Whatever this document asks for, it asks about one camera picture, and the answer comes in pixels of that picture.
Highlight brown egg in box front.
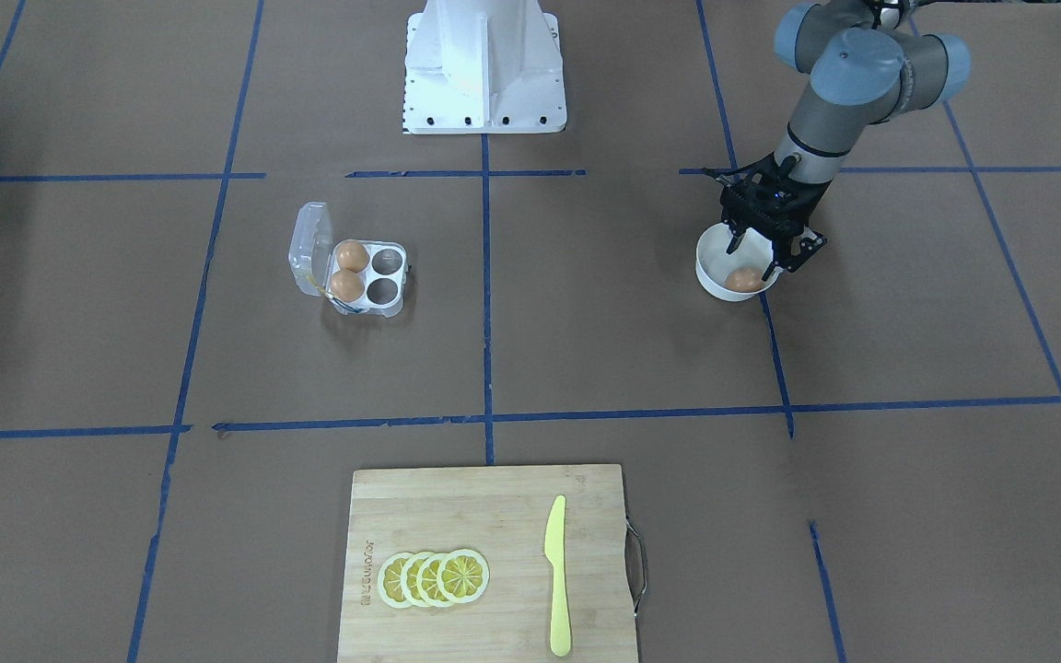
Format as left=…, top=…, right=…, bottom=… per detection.
left=328, top=269, right=366, bottom=306

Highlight clear plastic egg box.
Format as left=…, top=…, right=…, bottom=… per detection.
left=286, top=202, right=410, bottom=319

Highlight brown egg in box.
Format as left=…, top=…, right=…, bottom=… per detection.
left=328, top=269, right=366, bottom=306
left=333, top=239, right=371, bottom=273

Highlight brown egg from bowl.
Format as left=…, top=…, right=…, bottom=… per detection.
left=724, top=267, right=767, bottom=294

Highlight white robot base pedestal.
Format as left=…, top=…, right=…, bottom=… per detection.
left=402, top=1, right=568, bottom=135

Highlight white ceramic bowl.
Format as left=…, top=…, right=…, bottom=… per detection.
left=695, top=223, right=782, bottom=302

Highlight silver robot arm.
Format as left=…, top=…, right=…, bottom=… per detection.
left=706, top=1, right=973, bottom=283

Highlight wooden cutting board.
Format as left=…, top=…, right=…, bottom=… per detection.
left=337, top=463, right=639, bottom=662

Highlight brown egg in box rear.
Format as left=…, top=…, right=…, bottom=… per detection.
left=333, top=239, right=371, bottom=273

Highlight yellow plastic knife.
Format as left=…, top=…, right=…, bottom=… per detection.
left=543, top=494, right=572, bottom=658

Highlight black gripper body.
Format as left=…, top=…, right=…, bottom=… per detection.
left=718, top=155, right=831, bottom=242

